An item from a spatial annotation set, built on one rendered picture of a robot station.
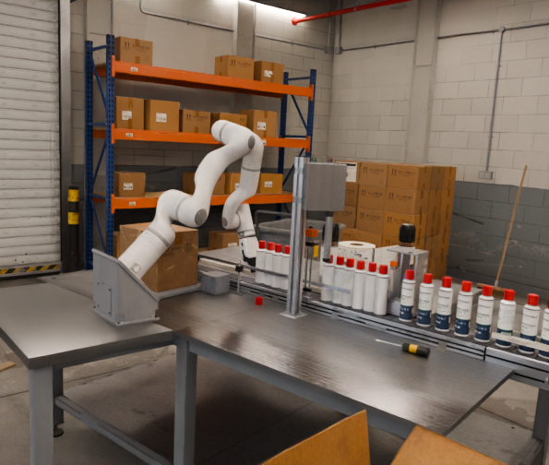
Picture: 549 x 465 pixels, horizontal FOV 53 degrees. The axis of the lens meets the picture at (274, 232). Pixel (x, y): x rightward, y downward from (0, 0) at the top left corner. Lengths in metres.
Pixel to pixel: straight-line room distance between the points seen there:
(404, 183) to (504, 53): 2.08
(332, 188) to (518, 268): 4.86
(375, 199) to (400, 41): 2.64
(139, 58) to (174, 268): 3.74
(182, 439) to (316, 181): 1.15
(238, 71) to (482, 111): 2.91
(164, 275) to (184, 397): 0.61
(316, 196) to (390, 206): 3.77
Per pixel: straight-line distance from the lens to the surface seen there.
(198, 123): 6.41
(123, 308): 2.20
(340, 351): 2.03
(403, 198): 5.89
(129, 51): 6.03
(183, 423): 2.31
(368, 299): 2.32
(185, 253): 2.65
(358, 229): 6.24
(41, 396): 2.06
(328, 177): 2.26
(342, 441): 0.86
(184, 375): 2.22
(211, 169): 2.38
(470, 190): 7.18
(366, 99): 8.25
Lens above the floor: 1.54
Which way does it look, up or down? 9 degrees down
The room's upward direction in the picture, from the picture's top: 3 degrees clockwise
